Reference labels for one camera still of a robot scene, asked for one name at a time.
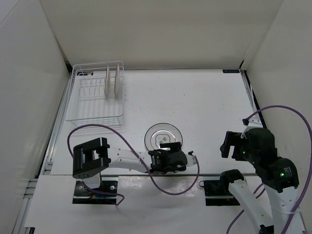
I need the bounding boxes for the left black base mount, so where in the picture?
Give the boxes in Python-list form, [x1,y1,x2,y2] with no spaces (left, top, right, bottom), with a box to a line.
[72,178,118,205]

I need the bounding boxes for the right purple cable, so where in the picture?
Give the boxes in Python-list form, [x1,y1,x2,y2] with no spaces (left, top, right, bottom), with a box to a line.
[226,105,312,234]

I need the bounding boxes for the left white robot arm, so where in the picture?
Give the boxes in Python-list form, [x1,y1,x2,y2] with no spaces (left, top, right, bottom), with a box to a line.
[72,137,200,180]

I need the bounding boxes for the orange patterned plate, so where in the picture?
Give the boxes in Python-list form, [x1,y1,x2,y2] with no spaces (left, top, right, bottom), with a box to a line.
[104,65,110,96]

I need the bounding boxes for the white wire dish rack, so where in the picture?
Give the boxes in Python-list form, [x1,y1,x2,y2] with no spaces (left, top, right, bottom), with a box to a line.
[65,60,124,127]

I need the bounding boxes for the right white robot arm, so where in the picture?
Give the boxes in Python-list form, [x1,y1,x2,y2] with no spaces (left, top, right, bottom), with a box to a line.
[219,128,303,234]

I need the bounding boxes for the green rimmed white plate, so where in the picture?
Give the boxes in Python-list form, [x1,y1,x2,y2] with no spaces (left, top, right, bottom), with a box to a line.
[144,123,183,151]

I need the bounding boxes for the pink rimmed plate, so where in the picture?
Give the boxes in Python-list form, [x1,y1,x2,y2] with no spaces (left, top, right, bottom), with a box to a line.
[114,64,120,96]

